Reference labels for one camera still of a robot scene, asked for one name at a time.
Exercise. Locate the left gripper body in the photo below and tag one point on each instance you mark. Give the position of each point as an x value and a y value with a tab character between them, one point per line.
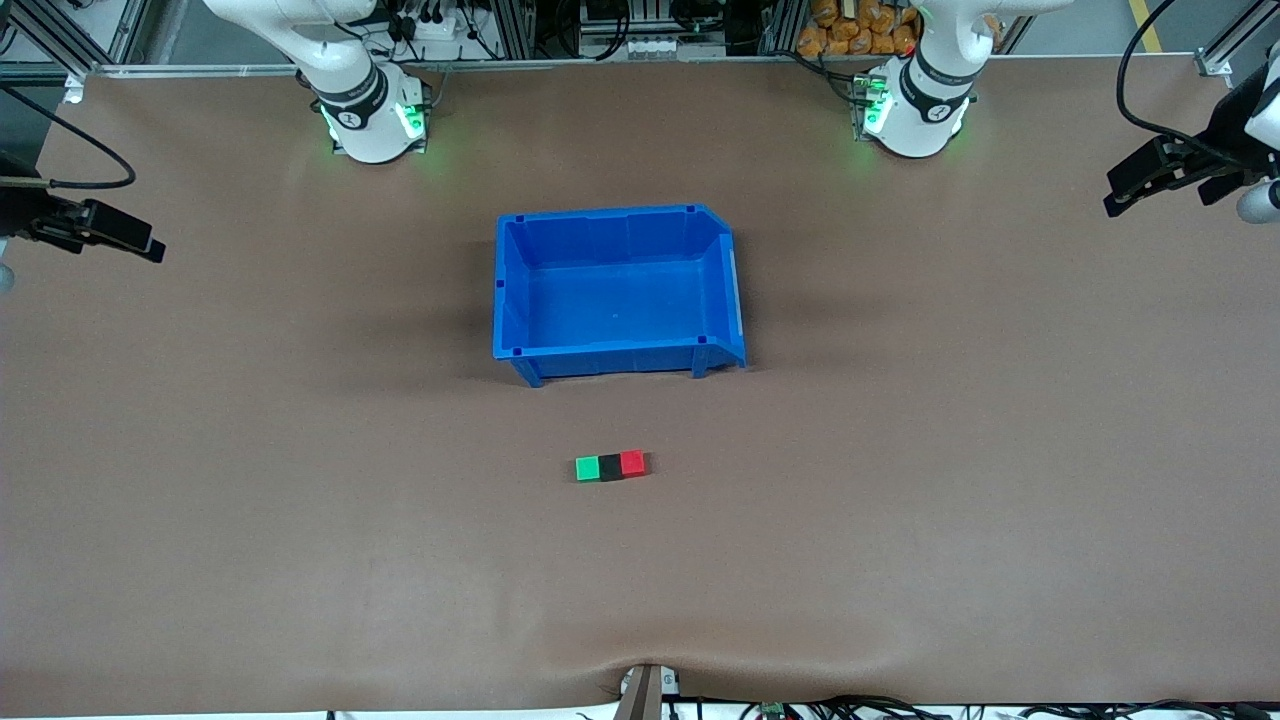
1222	132

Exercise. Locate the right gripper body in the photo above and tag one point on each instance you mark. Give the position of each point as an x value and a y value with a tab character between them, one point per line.
20	214

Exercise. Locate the green cube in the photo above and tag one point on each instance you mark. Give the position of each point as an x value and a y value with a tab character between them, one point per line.
587	469

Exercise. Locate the black cube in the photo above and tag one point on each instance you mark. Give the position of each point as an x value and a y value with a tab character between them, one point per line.
611	468

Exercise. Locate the red cube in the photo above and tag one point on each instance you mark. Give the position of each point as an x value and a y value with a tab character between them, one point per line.
633	462

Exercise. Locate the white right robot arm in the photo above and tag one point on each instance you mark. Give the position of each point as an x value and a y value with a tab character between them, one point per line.
365	110

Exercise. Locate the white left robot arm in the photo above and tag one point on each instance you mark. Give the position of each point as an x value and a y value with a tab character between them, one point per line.
925	100

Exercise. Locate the diagonal aluminium profile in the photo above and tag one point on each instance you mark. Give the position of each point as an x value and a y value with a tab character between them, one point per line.
1235	45
60	35

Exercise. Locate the orange snack bag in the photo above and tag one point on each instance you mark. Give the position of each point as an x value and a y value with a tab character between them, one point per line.
860	30

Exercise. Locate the white power strip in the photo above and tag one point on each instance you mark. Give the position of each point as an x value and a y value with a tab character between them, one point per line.
435	27

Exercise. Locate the brown table mat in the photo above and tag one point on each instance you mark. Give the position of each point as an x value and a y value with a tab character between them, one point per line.
300	560

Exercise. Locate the blue plastic storage bin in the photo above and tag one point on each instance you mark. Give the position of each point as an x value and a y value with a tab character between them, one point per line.
615	290

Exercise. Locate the grey connector strip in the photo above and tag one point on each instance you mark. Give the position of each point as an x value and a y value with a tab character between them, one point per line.
655	47

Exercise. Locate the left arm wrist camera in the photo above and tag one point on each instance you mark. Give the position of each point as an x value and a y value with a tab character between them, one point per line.
1260	202

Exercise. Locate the aluminium frame upright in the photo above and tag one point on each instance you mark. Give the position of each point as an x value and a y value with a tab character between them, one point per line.
515	28
780	28

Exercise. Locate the aluminium table edge rail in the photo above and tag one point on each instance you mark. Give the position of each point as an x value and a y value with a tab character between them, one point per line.
600	64

